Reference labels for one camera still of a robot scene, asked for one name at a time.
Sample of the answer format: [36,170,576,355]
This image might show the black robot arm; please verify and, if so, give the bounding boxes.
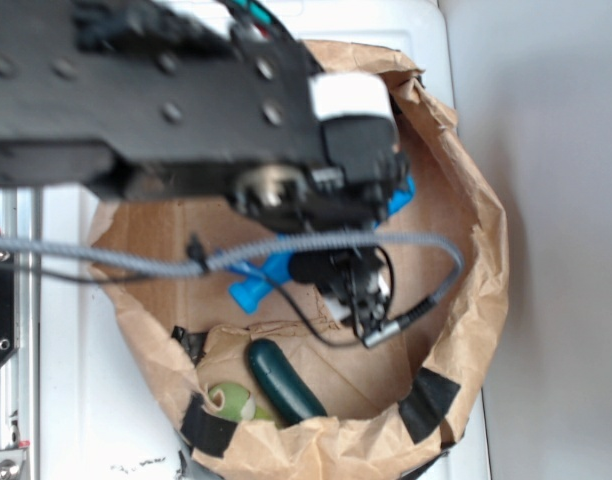
[0,1,409,346]

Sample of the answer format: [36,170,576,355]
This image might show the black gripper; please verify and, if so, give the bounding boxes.
[234,117,409,343]

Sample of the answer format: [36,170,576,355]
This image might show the black tape strip left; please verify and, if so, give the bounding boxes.
[180,393,238,458]

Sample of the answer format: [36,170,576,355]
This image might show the aluminium extrusion rail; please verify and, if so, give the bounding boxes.
[0,189,40,479]

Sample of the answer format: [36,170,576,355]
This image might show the brown paper bag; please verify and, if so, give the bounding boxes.
[103,40,509,479]

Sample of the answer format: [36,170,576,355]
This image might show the light green toy vegetable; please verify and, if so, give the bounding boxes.
[208,382,274,422]

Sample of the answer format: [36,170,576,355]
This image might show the grey braided cable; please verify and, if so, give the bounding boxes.
[0,231,465,349]

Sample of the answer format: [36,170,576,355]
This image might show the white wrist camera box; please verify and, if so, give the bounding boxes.
[308,72,394,122]

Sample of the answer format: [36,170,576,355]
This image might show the dark green toy cucumber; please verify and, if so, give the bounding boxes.
[247,339,328,425]

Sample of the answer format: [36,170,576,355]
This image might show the black tape strip right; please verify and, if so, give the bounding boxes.
[398,367,461,443]

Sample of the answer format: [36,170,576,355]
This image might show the black tape strip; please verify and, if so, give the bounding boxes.
[180,393,238,458]
[398,367,461,443]

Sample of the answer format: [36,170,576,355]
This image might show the blue plastic bottle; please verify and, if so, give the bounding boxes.
[228,175,416,314]

